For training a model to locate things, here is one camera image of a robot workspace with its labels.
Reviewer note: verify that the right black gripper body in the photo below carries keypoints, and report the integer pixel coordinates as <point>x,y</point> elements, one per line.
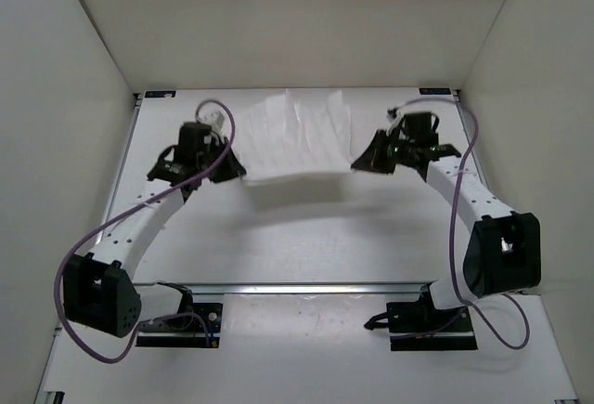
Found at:
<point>399,150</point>

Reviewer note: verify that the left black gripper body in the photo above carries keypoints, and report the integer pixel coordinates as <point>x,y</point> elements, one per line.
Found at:
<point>211,154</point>

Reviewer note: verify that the white pleated skirt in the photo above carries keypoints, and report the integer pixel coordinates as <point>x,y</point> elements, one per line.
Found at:
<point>284,137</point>

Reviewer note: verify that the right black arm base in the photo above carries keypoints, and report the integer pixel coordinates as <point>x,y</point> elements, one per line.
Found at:
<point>418,326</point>

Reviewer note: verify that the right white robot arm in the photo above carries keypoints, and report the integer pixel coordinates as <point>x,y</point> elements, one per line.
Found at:
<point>504,251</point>

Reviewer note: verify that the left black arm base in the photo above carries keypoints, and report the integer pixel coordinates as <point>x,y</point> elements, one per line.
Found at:
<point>173,317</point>

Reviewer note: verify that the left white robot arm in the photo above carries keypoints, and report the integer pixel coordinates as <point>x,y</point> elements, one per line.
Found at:
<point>96,289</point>

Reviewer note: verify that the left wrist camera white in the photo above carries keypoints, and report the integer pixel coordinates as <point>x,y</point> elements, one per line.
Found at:
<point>215,119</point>

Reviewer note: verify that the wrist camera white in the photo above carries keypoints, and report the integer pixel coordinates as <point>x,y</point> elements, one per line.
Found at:
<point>396,114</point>
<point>215,119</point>

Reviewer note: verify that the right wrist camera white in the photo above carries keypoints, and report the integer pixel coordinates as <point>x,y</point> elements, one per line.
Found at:
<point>396,114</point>

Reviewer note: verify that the aluminium right table rail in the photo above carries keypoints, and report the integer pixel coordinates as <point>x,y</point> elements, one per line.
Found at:
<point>471,124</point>

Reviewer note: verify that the aluminium table rail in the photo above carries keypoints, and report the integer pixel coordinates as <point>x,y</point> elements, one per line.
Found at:
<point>121,163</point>
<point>471,124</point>
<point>304,288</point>

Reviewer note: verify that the aluminium left table rail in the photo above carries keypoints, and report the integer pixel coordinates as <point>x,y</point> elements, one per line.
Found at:
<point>121,163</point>

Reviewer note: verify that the aluminium front table rail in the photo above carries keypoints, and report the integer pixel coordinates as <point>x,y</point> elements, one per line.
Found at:
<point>304,288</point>

